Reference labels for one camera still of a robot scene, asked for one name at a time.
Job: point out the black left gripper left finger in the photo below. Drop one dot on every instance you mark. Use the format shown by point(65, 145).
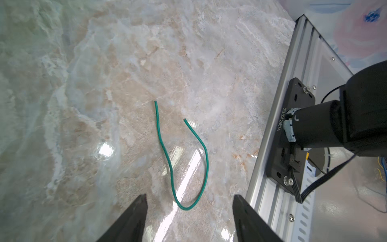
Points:
point(129, 227)

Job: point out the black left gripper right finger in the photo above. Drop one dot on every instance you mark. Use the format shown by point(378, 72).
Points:
point(250, 227)

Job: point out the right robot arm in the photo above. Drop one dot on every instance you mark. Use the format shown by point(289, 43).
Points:
point(356, 122)

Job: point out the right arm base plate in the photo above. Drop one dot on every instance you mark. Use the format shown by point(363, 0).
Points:
point(286, 160)

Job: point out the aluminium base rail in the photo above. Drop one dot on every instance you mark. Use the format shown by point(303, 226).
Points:
point(317, 66)

